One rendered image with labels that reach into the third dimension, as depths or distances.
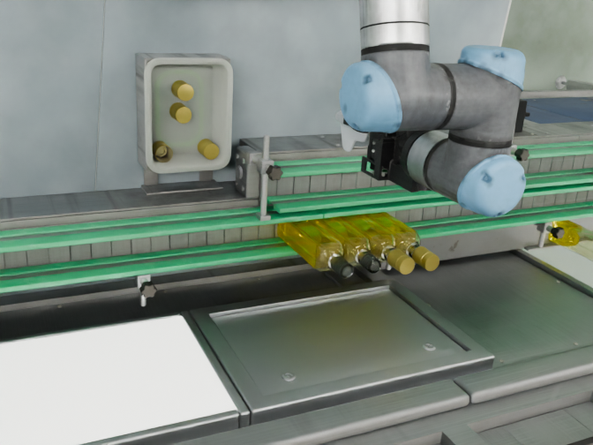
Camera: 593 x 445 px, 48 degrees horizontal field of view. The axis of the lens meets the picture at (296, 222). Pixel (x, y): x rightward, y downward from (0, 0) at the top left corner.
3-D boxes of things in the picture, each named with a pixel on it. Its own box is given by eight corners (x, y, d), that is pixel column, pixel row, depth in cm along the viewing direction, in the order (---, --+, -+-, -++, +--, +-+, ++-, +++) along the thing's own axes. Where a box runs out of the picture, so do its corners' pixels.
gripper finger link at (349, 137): (320, 145, 107) (359, 159, 101) (323, 108, 105) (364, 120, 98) (335, 143, 109) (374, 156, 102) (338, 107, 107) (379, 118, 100)
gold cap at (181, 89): (171, 79, 134) (176, 83, 131) (188, 79, 136) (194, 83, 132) (170, 97, 135) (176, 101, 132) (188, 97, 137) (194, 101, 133)
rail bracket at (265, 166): (243, 207, 138) (266, 229, 127) (245, 127, 132) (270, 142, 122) (257, 207, 139) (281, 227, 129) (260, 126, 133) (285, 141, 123)
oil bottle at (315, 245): (276, 236, 144) (320, 276, 126) (277, 211, 142) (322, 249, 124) (300, 233, 146) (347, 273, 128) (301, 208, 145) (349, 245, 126)
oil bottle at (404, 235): (347, 227, 151) (398, 264, 133) (349, 203, 149) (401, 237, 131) (368, 224, 154) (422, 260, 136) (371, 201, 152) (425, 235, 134)
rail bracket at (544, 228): (513, 236, 175) (550, 255, 164) (517, 211, 173) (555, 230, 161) (524, 234, 177) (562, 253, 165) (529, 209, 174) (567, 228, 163)
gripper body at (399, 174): (356, 169, 101) (400, 194, 91) (362, 113, 98) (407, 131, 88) (399, 166, 105) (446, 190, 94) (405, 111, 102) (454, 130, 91)
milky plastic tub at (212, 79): (137, 162, 139) (146, 175, 131) (134, 52, 131) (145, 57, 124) (217, 158, 146) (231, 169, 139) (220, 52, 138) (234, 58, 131)
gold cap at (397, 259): (386, 267, 129) (398, 276, 125) (387, 250, 128) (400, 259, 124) (401, 264, 130) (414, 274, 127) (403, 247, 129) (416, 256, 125)
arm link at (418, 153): (426, 138, 85) (478, 135, 88) (406, 130, 88) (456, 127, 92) (419, 194, 87) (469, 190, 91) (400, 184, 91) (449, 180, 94)
